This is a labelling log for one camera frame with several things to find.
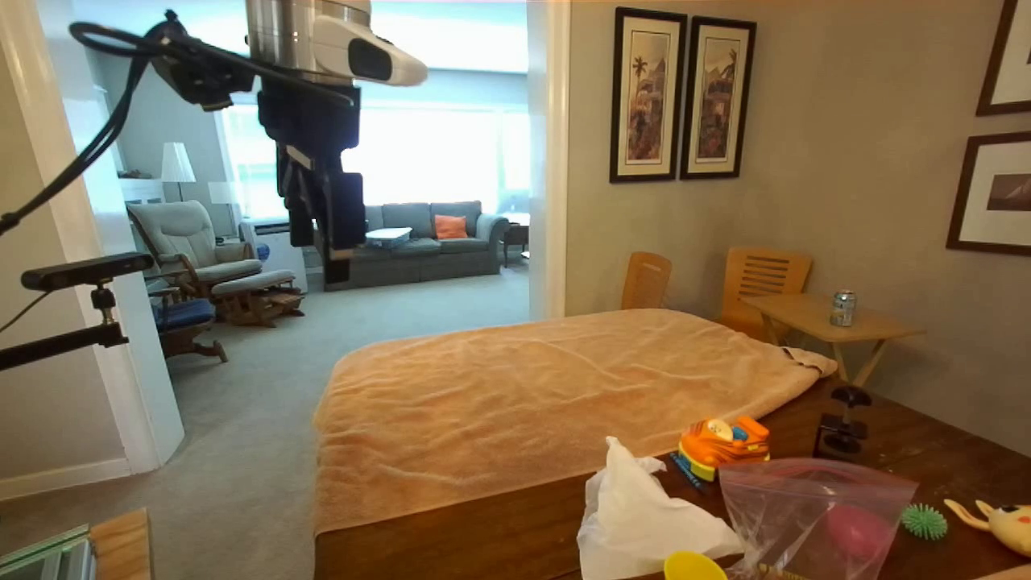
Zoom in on tall black framed print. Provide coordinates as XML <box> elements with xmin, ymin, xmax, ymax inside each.
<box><xmin>605</xmin><ymin>7</ymin><xmax>689</xmax><ymax>188</ymax></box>
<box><xmin>677</xmin><ymin>12</ymin><xmax>761</xmax><ymax>184</ymax></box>

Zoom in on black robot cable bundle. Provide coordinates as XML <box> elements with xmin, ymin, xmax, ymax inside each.
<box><xmin>0</xmin><ymin>10</ymin><xmax>363</xmax><ymax>237</ymax></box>

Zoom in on grey glider armchair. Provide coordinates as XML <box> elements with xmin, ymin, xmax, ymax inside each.
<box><xmin>121</xmin><ymin>196</ymin><xmax>310</xmax><ymax>329</ymax></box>

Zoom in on clear plastic zip bag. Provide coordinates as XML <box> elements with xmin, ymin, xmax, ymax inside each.
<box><xmin>716</xmin><ymin>453</ymin><xmax>920</xmax><ymax>580</ymax></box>

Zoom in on wooden folding side table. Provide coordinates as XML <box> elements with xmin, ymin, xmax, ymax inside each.
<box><xmin>741</xmin><ymin>289</ymin><xmax>919</xmax><ymax>392</ymax></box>

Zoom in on slatted wooden chair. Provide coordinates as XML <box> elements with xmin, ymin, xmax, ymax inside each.
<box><xmin>720</xmin><ymin>245</ymin><xmax>818</xmax><ymax>339</ymax></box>

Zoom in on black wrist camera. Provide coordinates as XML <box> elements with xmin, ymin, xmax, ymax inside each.
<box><xmin>151</xmin><ymin>35</ymin><xmax>262</xmax><ymax>113</ymax></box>

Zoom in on tan terry towel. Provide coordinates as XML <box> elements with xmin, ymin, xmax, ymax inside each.
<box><xmin>310</xmin><ymin>307</ymin><xmax>842</xmax><ymax>537</ymax></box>

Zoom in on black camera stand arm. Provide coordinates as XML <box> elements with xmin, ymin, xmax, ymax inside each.
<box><xmin>0</xmin><ymin>282</ymin><xmax>133</xmax><ymax>373</ymax></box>

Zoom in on yellow plastic bowl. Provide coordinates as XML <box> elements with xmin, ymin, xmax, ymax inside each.
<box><xmin>659</xmin><ymin>547</ymin><xmax>731</xmax><ymax>580</ymax></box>

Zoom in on green white box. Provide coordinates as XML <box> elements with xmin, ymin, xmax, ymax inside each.
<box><xmin>0</xmin><ymin>521</ymin><xmax>100</xmax><ymax>580</ymax></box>

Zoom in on blue cushioned footstool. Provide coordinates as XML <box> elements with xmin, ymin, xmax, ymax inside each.
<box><xmin>147</xmin><ymin>294</ymin><xmax>231</xmax><ymax>366</ymax></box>

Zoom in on orange cushion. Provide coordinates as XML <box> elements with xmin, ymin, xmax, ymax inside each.
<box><xmin>432</xmin><ymin>211</ymin><xmax>473</xmax><ymax>245</ymax></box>

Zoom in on light brown side stand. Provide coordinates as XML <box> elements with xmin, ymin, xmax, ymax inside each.
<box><xmin>86</xmin><ymin>507</ymin><xmax>154</xmax><ymax>580</ymax></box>

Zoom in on green ridged round disc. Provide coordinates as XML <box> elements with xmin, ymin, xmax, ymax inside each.
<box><xmin>898</xmin><ymin>501</ymin><xmax>953</xmax><ymax>545</ymax></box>

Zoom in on silver drink can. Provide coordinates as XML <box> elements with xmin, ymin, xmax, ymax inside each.
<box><xmin>829</xmin><ymin>287</ymin><xmax>859</xmax><ymax>333</ymax></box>

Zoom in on black clamp object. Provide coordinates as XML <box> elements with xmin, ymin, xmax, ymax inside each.
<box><xmin>812</xmin><ymin>384</ymin><xmax>873</xmax><ymax>461</ymax></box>

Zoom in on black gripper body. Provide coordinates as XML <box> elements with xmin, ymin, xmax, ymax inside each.
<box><xmin>253</xmin><ymin>83</ymin><xmax>363</xmax><ymax>181</ymax></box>

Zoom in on orange tiger toy car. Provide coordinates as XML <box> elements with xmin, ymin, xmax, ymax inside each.
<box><xmin>672</xmin><ymin>413</ymin><xmax>774</xmax><ymax>489</ymax></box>

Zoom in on black framed landscape picture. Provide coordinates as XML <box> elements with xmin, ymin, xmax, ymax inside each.
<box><xmin>944</xmin><ymin>129</ymin><xmax>1031</xmax><ymax>259</ymax></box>
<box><xmin>973</xmin><ymin>0</ymin><xmax>1031</xmax><ymax>119</ymax></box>

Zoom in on magenta purple plastic bowl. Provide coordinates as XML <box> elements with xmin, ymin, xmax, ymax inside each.
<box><xmin>825</xmin><ymin>501</ymin><xmax>889</xmax><ymax>565</ymax></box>

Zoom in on crumpled white tissue paper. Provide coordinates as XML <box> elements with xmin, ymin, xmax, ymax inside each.
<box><xmin>573</xmin><ymin>435</ymin><xmax>745</xmax><ymax>580</ymax></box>

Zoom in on plain wooden chair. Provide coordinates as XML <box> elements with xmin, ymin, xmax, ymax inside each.
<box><xmin>620</xmin><ymin>248</ymin><xmax>677</xmax><ymax>316</ymax></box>

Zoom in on black stereo camera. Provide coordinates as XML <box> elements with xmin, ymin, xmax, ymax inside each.
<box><xmin>19</xmin><ymin>248</ymin><xmax>158</xmax><ymax>294</ymax></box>

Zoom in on grey sofa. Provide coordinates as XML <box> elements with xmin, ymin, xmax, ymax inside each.
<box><xmin>322</xmin><ymin>196</ymin><xmax>514</xmax><ymax>294</ymax></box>

